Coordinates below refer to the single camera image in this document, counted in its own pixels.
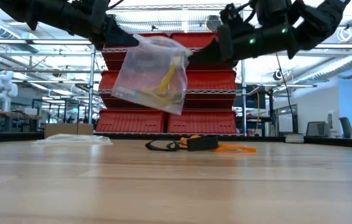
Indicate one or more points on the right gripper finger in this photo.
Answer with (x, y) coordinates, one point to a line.
(210, 56)

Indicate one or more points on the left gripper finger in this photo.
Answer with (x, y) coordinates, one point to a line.
(117, 37)

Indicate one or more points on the clear plastic zip bag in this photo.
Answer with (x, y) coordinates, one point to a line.
(145, 74)
(70, 139)

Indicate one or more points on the thin black rubber band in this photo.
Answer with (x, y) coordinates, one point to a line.
(163, 149)

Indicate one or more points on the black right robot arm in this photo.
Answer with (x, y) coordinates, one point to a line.
(316, 21)

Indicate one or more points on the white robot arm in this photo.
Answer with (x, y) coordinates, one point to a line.
(3, 90)

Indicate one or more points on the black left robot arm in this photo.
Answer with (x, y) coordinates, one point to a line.
(11, 7)

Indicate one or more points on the red plastic bin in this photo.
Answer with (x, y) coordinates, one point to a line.
(129, 122)
(201, 122)
(110, 62)
(107, 81)
(213, 81)
(201, 39)

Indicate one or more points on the black round fan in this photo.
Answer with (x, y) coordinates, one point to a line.
(214, 23)

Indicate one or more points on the white round spool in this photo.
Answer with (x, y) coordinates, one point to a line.
(294, 138)

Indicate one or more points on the small cardboard box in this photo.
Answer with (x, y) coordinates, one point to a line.
(68, 130)

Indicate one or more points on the wooden workbench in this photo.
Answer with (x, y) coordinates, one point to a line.
(8, 113)

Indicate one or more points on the black aluminium table frame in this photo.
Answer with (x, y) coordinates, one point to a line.
(8, 137)

